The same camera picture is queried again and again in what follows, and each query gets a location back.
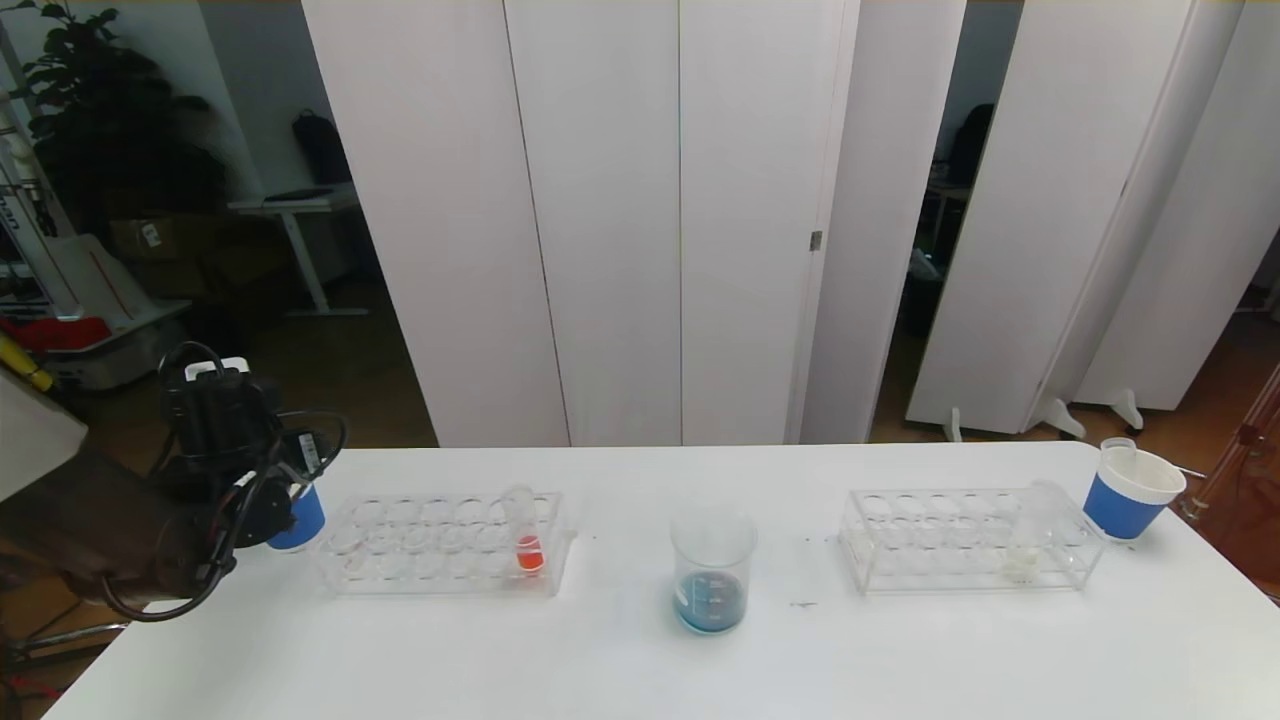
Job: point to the test tube with red liquid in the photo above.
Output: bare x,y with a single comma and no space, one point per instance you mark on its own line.
529,555
1117,452

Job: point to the metal chair frame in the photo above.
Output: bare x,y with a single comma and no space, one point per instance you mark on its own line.
60,640

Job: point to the blue white paper cup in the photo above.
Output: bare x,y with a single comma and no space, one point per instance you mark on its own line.
305,520
1120,505

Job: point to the white folding partition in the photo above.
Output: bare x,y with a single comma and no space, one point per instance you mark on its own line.
1050,200
600,200

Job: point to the clear plastic test tube rack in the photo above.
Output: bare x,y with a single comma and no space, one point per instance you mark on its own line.
440,540
950,560

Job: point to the black backpack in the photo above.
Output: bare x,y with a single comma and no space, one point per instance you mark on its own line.
320,150

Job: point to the brown cardboard box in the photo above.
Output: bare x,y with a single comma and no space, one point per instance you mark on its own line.
150,240

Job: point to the black office chair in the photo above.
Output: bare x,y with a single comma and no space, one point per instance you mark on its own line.
968,140

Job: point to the clear glass beaker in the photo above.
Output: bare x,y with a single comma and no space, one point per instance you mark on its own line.
712,605

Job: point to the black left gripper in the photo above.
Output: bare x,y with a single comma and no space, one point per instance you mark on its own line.
309,456

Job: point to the white machine base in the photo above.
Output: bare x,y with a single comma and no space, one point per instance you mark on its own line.
100,290

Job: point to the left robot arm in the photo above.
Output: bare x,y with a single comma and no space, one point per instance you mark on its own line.
100,520

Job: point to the test tube with pale liquid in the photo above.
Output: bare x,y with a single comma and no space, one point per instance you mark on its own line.
1022,560

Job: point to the red box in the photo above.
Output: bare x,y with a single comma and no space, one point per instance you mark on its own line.
55,335

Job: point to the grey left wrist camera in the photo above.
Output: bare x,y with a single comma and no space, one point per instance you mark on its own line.
215,364

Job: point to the white standing desk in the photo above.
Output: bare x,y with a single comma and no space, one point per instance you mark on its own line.
290,205

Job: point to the dark green potted plant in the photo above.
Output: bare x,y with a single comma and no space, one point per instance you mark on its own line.
100,130

